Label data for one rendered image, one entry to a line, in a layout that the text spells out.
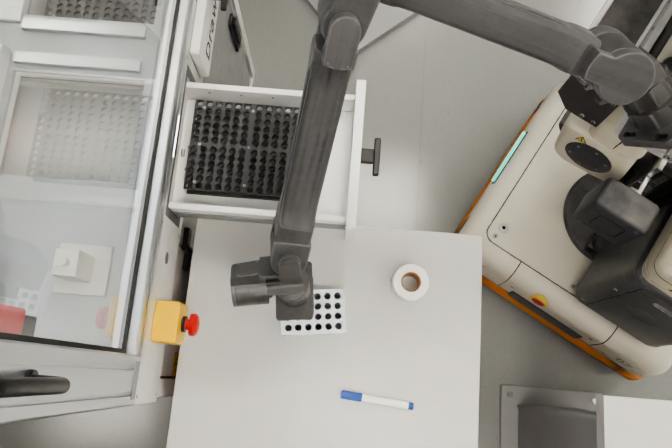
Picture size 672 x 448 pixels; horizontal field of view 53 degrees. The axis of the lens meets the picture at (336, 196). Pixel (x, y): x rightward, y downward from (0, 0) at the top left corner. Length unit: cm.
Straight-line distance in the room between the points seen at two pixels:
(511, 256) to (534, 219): 13
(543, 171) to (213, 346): 108
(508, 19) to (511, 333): 140
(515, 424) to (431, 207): 70
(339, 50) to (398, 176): 138
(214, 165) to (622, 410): 90
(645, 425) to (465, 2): 90
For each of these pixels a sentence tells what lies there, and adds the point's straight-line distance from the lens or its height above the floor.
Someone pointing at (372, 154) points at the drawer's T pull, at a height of 91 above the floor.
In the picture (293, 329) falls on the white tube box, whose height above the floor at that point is 80.
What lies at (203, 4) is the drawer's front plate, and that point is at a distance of 138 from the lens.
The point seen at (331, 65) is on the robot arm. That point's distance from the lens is 86.
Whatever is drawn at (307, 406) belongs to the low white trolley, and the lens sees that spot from 134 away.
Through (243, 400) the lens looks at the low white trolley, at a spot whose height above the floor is 76.
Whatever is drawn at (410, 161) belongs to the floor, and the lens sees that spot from 222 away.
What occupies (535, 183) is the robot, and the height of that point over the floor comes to 28.
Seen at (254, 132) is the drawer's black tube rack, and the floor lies 90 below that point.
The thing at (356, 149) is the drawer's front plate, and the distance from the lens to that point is 124.
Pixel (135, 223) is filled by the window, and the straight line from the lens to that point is 113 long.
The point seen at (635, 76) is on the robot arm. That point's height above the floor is 128.
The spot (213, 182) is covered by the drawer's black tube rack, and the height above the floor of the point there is 90.
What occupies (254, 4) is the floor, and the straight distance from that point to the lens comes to 246.
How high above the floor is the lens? 210
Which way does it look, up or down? 75 degrees down
